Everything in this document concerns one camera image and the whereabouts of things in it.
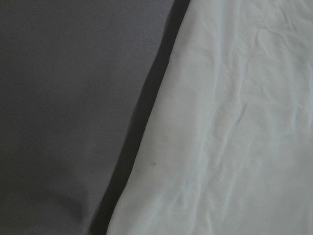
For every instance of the beige long-sleeve printed shirt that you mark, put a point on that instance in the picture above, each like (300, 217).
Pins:
(228, 147)

